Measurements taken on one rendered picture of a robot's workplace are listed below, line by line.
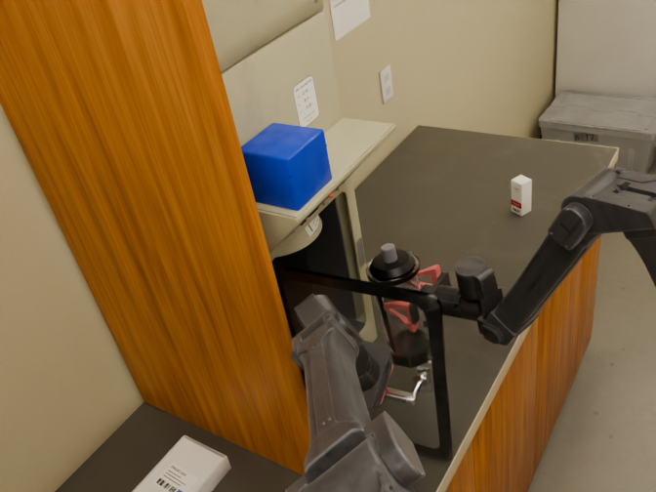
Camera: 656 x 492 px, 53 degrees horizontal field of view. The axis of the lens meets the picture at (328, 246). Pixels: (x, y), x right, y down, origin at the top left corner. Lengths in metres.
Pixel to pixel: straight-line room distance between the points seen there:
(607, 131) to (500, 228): 1.95
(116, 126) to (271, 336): 0.40
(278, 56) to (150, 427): 0.87
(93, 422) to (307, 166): 0.84
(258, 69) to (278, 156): 0.16
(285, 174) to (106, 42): 0.30
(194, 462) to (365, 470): 0.91
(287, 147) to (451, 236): 0.97
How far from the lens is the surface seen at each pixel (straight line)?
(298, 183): 0.98
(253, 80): 1.04
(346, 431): 0.57
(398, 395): 1.10
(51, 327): 1.42
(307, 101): 1.16
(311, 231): 1.26
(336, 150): 1.14
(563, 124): 3.81
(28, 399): 1.45
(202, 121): 0.87
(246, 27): 1.03
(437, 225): 1.92
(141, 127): 0.97
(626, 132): 3.75
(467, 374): 1.48
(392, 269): 1.27
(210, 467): 1.38
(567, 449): 2.56
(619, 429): 2.64
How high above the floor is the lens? 2.03
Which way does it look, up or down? 35 degrees down
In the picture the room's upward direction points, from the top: 11 degrees counter-clockwise
